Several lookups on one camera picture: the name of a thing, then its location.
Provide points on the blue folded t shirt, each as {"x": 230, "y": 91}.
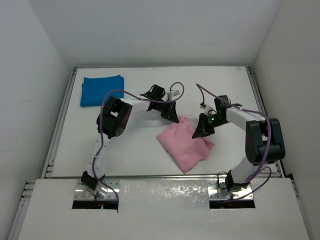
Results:
{"x": 95, "y": 89}

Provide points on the pink t shirt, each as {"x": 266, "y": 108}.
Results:
{"x": 177, "y": 139}

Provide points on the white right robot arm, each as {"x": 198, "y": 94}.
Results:
{"x": 264, "y": 143}

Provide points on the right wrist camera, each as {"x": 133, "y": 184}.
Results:
{"x": 221, "y": 102}

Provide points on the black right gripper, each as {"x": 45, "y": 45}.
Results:
{"x": 203, "y": 129}

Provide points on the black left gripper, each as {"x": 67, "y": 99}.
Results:
{"x": 166, "y": 109}

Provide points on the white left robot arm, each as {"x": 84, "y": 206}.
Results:
{"x": 115, "y": 111}

